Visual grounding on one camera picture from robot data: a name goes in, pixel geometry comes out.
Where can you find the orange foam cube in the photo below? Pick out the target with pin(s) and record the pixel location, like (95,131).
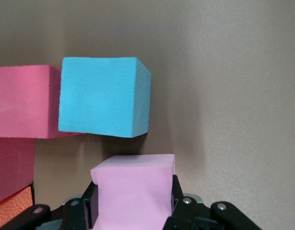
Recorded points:
(10,208)

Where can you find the pink foam cube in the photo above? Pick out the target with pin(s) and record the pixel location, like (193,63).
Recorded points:
(133,196)

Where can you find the light blue foam cube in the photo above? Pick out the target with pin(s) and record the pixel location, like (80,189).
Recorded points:
(99,95)

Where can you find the crimson foam cube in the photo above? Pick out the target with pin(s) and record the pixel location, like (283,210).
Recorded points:
(20,100)
(10,165)

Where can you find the paper table cover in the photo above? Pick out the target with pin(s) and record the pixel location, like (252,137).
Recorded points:
(221,83)

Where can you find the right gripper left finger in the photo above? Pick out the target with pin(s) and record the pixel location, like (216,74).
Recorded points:
(73,215)

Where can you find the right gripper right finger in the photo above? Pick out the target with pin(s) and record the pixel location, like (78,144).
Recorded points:
(188,215)

